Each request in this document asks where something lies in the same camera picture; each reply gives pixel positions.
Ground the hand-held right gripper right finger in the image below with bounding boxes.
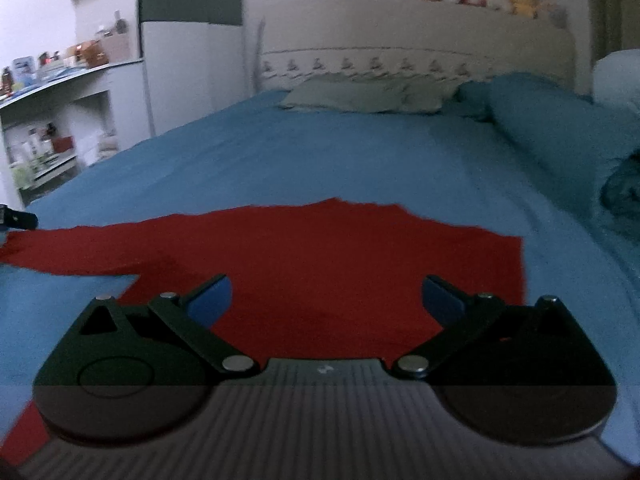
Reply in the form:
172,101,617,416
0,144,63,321
392,274,576,379

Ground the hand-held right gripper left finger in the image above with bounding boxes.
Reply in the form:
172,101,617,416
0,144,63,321
75,274,253,376

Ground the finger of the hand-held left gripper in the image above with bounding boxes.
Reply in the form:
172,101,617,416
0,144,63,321
0,204,39,231

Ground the red shirt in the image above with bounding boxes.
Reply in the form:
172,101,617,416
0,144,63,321
0,198,525,467

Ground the group of bottles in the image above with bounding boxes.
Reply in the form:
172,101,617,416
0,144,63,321
6,122,58,176

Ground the white shelf unit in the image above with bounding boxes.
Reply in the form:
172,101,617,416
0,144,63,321
0,57,148,208

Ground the blue box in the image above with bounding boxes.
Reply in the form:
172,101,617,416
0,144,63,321
11,55,38,86

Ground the bed with blue sheet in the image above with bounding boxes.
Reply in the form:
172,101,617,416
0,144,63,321
0,0,640,463

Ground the brown box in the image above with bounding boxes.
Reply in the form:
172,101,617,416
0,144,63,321
75,39,132,67

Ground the rolled blue duvet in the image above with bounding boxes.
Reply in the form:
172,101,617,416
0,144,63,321
454,72,640,218

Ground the grey-green pillow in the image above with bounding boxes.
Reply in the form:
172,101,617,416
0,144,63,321
277,76,408,113
400,80,473,114

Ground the teal crumpled cloth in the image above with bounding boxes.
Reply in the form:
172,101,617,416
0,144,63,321
599,152,640,233

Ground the white wardrobe with grey band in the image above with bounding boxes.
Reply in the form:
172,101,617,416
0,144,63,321
137,0,248,138

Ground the white pillow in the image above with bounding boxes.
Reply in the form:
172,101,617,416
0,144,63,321
592,49,640,107

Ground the yellow plush toy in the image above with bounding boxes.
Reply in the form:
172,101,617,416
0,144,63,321
504,0,547,20

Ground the green curtain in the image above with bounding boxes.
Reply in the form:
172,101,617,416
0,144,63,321
584,0,640,61

